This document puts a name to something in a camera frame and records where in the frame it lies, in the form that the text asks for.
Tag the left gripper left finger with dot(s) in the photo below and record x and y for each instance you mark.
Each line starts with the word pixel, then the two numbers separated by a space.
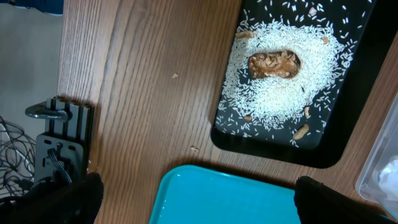
pixel 50 202

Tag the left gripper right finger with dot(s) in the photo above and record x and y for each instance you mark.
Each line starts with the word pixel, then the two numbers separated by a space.
pixel 317 203

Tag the white napkin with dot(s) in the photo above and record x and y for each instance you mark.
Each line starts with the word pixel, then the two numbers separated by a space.
pixel 388 179

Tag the brown food piece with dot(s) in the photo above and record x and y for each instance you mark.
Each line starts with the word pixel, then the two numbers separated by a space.
pixel 284 64

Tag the rice food waste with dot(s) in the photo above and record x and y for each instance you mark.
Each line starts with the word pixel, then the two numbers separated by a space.
pixel 272 101

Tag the clear plastic bin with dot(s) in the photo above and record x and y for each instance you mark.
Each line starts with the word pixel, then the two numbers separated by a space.
pixel 383 149

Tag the teal serving tray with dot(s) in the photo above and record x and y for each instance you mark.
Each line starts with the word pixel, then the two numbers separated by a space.
pixel 192 194

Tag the black rectangular tray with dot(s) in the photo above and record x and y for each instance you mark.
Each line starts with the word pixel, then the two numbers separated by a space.
pixel 318 140

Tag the black metal clamp mount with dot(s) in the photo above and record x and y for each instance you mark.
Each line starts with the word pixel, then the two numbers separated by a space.
pixel 61 152

